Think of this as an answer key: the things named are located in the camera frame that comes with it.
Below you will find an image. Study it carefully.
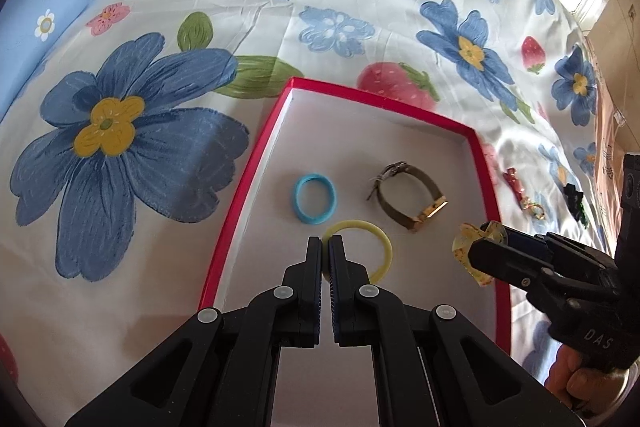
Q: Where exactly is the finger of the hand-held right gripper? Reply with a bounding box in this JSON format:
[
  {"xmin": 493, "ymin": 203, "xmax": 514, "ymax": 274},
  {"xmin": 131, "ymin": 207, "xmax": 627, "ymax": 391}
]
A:
[
  {"xmin": 466, "ymin": 237, "xmax": 610, "ymax": 309},
  {"xmin": 492, "ymin": 222, "xmax": 617, "ymax": 279}
]

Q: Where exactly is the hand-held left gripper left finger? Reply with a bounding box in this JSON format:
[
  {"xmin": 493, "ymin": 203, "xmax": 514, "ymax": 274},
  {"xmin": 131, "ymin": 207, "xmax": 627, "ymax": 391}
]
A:
[{"xmin": 65, "ymin": 236, "xmax": 324, "ymax": 427}]

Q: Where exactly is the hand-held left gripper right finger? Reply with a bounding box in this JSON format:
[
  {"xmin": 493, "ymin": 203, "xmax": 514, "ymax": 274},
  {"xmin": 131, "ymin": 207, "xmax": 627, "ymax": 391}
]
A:
[{"xmin": 327, "ymin": 236, "xmax": 586, "ymax": 427}]

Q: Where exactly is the yellow translucent hair claw clip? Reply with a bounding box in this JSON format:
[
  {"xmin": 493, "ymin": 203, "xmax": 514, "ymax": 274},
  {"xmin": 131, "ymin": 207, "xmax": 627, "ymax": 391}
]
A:
[{"xmin": 451, "ymin": 221, "xmax": 508, "ymax": 288}]

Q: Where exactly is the yellow hair tie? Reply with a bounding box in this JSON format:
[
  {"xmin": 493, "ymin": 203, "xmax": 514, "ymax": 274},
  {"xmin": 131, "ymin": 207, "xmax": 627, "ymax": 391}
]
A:
[{"xmin": 321, "ymin": 219, "xmax": 393, "ymax": 285}]

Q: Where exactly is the red shallow box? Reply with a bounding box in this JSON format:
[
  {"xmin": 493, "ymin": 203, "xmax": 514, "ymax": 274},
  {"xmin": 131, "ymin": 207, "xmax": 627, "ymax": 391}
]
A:
[{"xmin": 197, "ymin": 77, "xmax": 513, "ymax": 358}]

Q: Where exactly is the person's right hand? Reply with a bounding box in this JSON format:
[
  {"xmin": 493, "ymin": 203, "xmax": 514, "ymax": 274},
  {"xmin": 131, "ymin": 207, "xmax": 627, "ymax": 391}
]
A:
[{"xmin": 545, "ymin": 343, "xmax": 624, "ymax": 414}]

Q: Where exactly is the black hair clip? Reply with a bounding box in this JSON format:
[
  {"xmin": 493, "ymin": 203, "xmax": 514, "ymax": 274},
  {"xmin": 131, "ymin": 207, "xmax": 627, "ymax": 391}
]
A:
[{"xmin": 562, "ymin": 183, "xmax": 591, "ymax": 225}]

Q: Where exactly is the red bow hair clip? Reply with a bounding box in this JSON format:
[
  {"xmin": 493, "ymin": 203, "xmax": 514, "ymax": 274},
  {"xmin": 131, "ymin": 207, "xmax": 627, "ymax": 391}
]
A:
[{"xmin": 502, "ymin": 168, "xmax": 548, "ymax": 220}]

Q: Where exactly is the blue hair tie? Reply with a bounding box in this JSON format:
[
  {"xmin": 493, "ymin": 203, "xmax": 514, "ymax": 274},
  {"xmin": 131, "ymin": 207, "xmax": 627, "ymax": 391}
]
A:
[{"xmin": 291, "ymin": 174, "xmax": 337, "ymax": 224}]

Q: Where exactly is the gold wristwatch with olive strap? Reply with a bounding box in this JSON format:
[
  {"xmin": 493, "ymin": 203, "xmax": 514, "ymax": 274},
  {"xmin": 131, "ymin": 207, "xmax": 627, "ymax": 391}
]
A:
[{"xmin": 366, "ymin": 161, "xmax": 448, "ymax": 233}]

